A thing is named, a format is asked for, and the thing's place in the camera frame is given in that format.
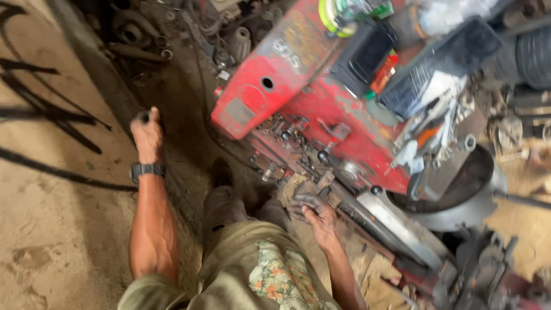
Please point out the black rectangular box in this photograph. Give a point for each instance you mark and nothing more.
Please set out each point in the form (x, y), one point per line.
(363, 56)

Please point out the white plastic bag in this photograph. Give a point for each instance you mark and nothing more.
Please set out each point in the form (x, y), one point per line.
(456, 15)

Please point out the small dark metal part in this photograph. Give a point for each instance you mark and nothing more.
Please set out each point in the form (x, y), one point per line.
(143, 116)

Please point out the person's right fingers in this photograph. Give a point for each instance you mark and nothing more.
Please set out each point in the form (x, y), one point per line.
(303, 206)

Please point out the heap of tools and rags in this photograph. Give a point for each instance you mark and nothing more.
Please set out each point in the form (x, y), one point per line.
(430, 125)

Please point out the person's left hand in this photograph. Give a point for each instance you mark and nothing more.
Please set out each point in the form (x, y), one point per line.
(147, 137)

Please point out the person's left fingers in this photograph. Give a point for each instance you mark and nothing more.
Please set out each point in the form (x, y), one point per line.
(151, 121)

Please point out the heap of scrap metal parts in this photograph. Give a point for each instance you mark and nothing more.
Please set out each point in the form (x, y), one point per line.
(180, 34)

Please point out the black rubber tyre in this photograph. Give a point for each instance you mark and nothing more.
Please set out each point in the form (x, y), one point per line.
(533, 58)

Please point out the black plastic tray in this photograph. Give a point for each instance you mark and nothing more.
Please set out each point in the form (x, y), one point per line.
(439, 69)

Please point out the person's floral shirt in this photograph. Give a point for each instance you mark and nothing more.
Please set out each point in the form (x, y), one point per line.
(284, 275)

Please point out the grey metal bowl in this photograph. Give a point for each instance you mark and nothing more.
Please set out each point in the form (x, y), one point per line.
(465, 189)

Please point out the yellow green tape roll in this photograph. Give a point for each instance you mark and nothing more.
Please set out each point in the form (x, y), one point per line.
(338, 19)

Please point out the person's right hand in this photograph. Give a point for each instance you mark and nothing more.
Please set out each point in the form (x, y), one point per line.
(316, 219)

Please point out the red metal lathe machine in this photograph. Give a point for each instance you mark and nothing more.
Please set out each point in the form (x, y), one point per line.
(310, 107)

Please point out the person's dark shoe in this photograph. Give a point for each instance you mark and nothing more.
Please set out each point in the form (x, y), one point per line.
(222, 172)

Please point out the black wrist watch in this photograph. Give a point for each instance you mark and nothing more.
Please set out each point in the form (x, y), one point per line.
(147, 169)

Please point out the red packet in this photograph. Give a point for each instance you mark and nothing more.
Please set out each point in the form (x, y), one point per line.
(384, 72)

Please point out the person's olive trousers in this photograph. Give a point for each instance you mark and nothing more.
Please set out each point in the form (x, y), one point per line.
(232, 258)

